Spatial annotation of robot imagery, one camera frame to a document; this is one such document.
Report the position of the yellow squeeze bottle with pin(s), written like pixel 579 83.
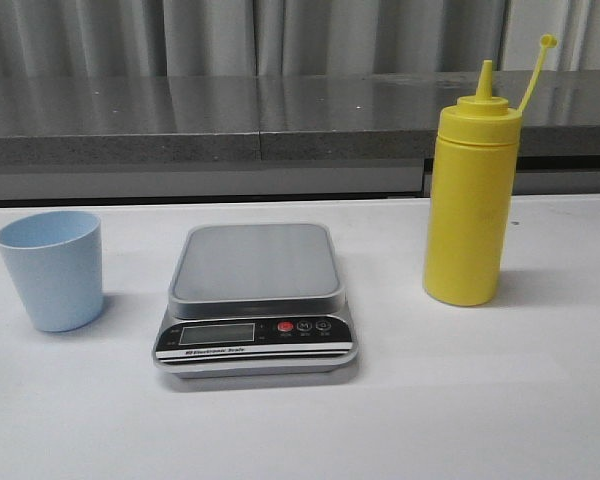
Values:
pixel 474 167

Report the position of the light blue plastic cup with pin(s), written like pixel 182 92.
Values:
pixel 55 262

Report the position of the silver digital kitchen scale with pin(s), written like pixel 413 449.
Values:
pixel 256 299

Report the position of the grey stone counter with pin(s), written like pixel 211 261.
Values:
pixel 139 140

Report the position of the grey curtain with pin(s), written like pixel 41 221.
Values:
pixel 285 38

